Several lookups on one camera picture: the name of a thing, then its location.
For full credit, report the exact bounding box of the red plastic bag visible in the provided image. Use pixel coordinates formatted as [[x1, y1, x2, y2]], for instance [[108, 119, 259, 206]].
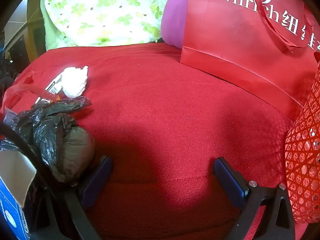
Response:
[[0, 71, 62, 117]]

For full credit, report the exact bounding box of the wooden partition frame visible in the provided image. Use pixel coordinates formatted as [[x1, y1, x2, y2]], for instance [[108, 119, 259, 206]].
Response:
[[5, 0, 47, 63]]

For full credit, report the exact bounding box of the red paper gift bag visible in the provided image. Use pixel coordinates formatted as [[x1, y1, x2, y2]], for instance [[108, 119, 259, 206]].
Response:
[[180, 0, 320, 122]]

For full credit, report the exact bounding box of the blue cardboard box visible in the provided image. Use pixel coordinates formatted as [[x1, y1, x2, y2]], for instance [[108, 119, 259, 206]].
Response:
[[0, 150, 38, 240]]

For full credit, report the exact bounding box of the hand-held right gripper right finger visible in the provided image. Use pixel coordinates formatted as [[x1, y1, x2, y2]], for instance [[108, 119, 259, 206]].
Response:
[[214, 157, 297, 240]]

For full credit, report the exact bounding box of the pink pillow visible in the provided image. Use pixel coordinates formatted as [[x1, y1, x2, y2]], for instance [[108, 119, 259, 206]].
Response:
[[161, 0, 191, 50]]

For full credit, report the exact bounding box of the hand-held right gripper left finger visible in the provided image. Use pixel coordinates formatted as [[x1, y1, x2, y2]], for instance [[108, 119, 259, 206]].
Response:
[[31, 156, 113, 240]]

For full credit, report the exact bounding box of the white tissue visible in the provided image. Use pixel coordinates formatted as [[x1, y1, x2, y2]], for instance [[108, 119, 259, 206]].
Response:
[[60, 65, 89, 98]]

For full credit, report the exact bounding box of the red blanket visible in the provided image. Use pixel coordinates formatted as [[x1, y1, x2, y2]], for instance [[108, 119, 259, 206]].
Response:
[[0, 42, 310, 240]]

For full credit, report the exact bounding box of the black plastic bag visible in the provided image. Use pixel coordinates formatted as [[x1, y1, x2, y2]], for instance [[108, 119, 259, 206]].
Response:
[[0, 96, 98, 183]]

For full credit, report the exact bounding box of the green clover print quilt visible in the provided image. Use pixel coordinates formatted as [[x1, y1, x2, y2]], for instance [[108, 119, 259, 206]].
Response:
[[40, 0, 182, 51]]

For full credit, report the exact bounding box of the red plastic mesh basket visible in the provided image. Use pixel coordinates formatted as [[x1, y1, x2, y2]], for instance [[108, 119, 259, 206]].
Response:
[[285, 51, 320, 224]]

